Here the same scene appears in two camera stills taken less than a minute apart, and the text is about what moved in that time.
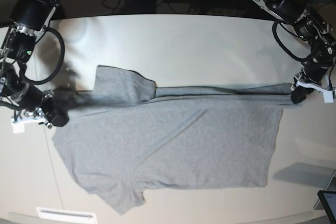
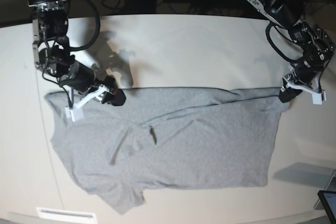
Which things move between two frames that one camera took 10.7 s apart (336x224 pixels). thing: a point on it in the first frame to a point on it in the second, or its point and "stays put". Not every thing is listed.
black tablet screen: (328, 199) stays put
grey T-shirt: (126, 137) stays put
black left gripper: (55, 105) to (115, 96)
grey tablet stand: (331, 187) stays put
